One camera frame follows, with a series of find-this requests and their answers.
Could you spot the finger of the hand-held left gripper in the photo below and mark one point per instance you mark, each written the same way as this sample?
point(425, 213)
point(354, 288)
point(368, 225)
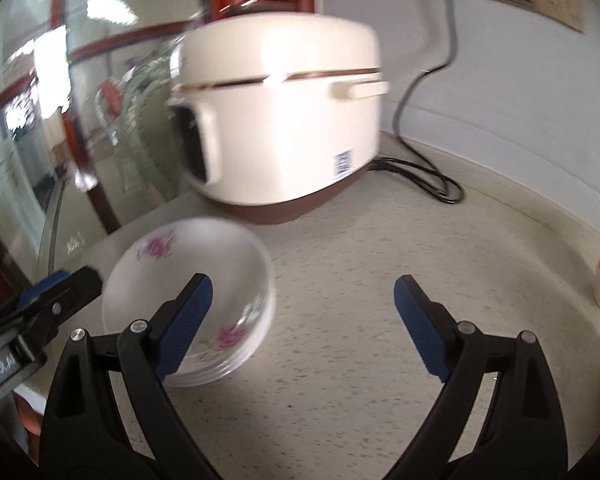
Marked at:
point(55, 300)

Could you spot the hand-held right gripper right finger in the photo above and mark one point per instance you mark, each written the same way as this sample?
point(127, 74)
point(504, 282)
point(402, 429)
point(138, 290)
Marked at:
point(422, 325)

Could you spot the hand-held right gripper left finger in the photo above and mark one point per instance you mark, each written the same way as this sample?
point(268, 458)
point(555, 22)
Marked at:
point(187, 325)

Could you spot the cream rice cooker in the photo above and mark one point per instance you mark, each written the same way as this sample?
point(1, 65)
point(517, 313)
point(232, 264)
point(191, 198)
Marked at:
point(290, 135)

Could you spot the glass door panel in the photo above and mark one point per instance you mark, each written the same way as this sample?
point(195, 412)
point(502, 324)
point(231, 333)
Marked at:
point(30, 110)

